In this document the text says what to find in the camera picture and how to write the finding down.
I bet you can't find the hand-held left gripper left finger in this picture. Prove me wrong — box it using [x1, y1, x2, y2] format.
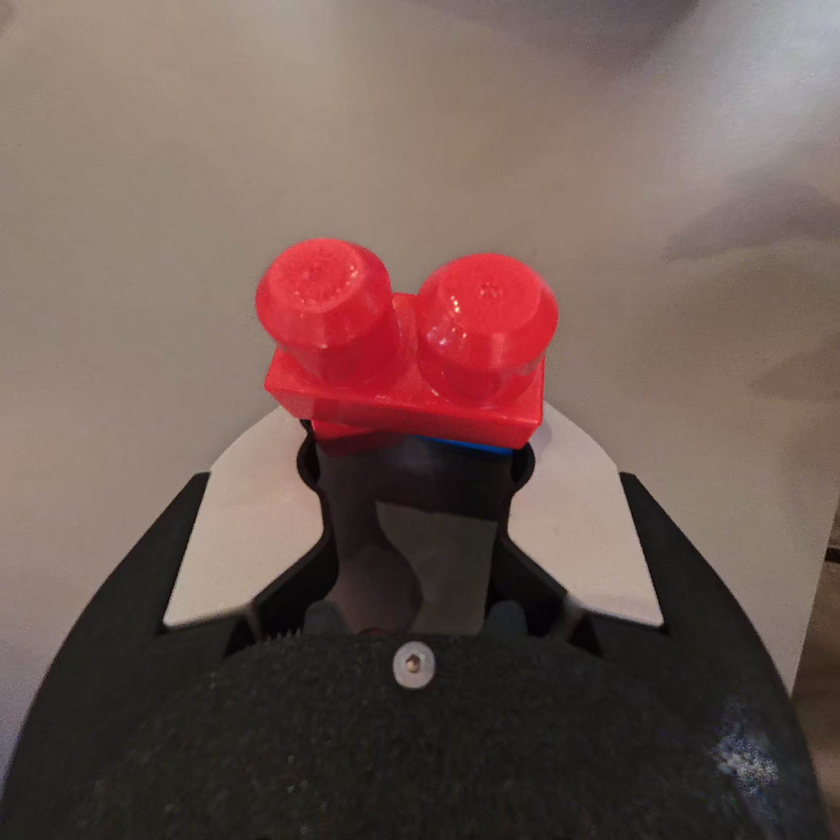
[164, 407, 336, 628]

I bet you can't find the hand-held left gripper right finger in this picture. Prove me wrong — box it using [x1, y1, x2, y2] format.
[497, 401, 664, 628]

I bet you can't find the red double toy block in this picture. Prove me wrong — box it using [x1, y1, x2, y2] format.
[254, 237, 560, 450]

